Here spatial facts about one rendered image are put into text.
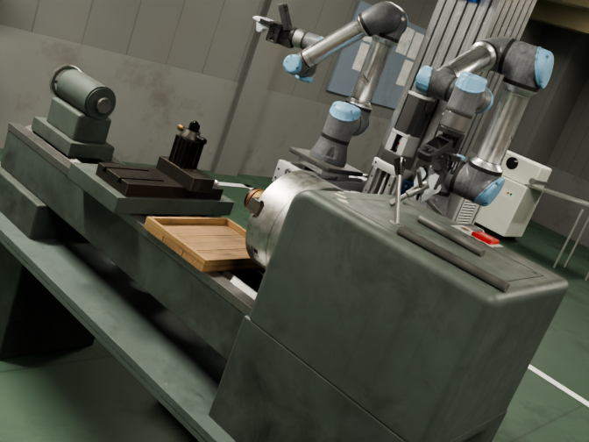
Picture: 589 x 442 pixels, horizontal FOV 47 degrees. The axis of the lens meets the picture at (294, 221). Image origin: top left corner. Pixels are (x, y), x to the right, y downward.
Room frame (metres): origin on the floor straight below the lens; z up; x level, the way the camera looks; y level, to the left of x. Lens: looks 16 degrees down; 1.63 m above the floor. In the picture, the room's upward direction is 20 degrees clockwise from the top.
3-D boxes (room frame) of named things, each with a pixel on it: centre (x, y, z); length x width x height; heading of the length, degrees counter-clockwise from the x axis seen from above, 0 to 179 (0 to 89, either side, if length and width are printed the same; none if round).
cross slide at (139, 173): (2.30, 0.49, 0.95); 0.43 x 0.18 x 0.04; 143
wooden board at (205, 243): (2.08, 0.22, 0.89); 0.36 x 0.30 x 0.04; 143
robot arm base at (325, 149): (2.68, -0.04, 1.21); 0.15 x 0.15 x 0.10
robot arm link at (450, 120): (1.86, -0.31, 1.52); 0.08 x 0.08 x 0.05
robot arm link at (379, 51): (2.81, -0.08, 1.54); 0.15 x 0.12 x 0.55; 162
